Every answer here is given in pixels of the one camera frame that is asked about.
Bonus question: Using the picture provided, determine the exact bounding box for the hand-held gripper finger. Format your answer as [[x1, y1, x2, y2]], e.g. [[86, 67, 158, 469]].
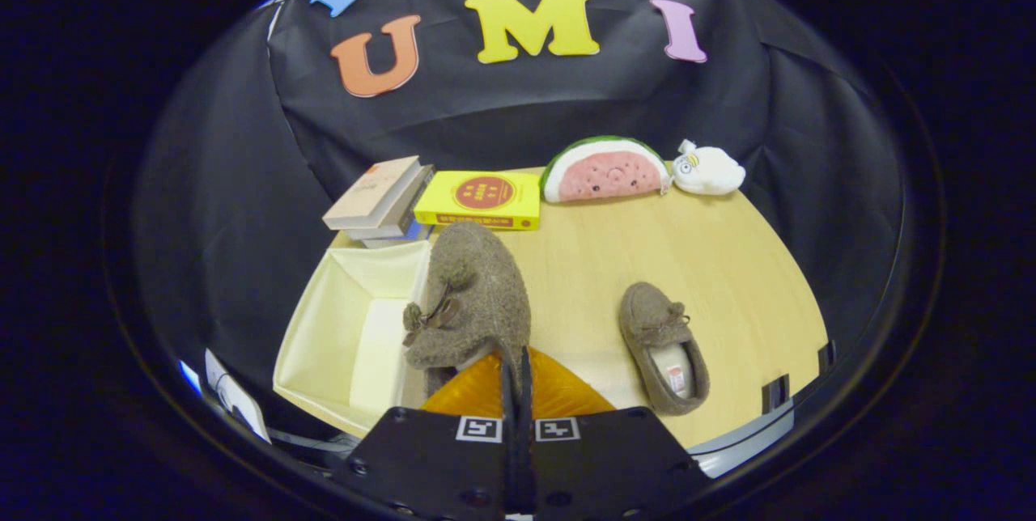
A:
[[518, 347, 705, 520], [332, 347, 520, 520]]

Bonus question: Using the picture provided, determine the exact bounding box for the brown fuzzy shoe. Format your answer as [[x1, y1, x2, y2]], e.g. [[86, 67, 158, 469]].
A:
[[619, 282, 711, 417], [402, 220, 533, 400]]

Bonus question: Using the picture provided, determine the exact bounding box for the cream fabric storage box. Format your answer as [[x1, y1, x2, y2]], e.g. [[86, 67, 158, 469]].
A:
[[273, 239, 434, 438]]

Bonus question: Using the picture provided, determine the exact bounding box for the blue book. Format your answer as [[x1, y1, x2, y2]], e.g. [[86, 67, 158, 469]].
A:
[[362, 218, 434, 249]]

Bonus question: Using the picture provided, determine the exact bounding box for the yellow book with red label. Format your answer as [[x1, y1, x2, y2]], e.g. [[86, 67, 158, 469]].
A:
[[414, 171, 541, 231]]

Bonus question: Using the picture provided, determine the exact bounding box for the grey book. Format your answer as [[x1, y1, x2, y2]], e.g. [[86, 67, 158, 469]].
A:
[[344, 165, 434, 240]]

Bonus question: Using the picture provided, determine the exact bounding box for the blue and white printed sheet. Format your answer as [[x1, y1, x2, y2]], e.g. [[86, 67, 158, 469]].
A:
[[202, 349, 273, 445]]

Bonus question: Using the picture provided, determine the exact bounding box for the watermelon slice plush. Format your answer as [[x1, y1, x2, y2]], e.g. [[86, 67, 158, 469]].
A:
[[540, 136, 673, 204]]

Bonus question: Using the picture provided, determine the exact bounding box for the beige book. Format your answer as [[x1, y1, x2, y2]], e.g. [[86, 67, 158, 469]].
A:
[[322, 155, 422, 231]]

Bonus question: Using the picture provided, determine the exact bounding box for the white plush toy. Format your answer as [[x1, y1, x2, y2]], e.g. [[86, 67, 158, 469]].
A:
[[672, 139, 747, 197]]

